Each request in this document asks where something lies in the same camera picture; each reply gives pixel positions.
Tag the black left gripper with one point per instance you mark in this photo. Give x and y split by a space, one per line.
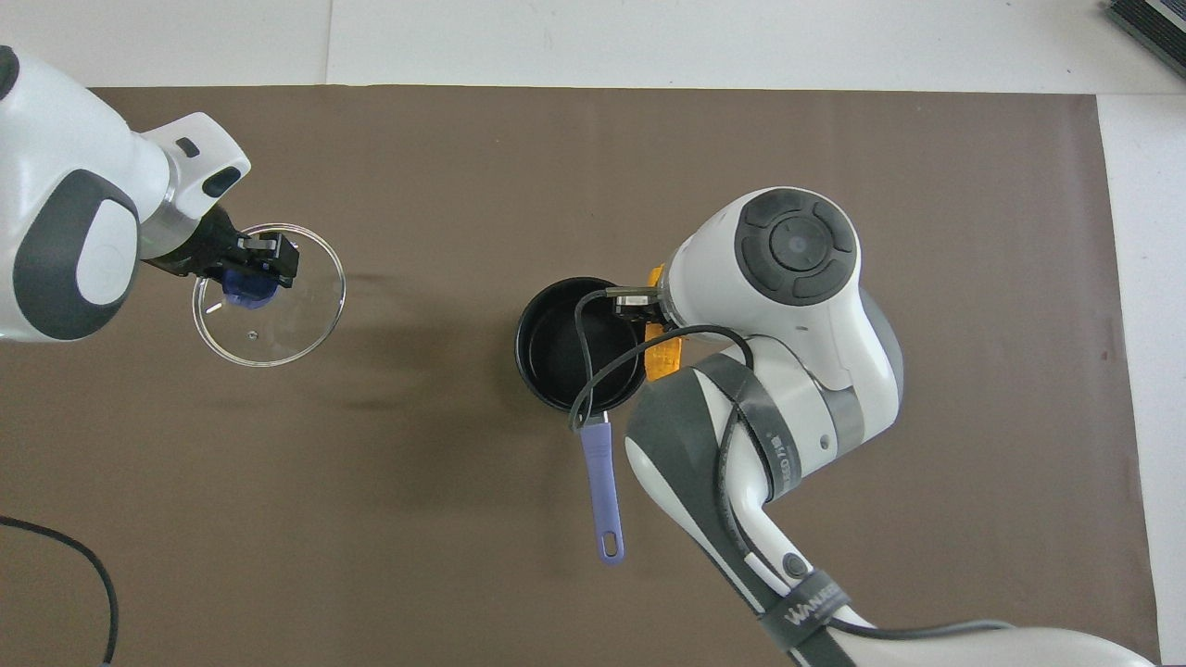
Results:
199 250

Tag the dark blue saucepan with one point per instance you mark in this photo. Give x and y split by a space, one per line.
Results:
551 352

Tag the yellow corn cob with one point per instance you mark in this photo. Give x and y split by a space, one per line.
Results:
665 357

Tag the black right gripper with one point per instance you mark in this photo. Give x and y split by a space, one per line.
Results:
644 313

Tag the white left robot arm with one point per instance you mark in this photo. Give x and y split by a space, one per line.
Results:
56 139

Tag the brown table mat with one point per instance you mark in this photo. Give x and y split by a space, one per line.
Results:
417 556

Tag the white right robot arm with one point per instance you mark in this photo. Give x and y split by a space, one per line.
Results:
788 324

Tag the glass lid with blue knob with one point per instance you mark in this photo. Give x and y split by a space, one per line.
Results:
296 315

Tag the dark ribbed metal device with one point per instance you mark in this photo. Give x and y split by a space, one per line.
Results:
1154 28

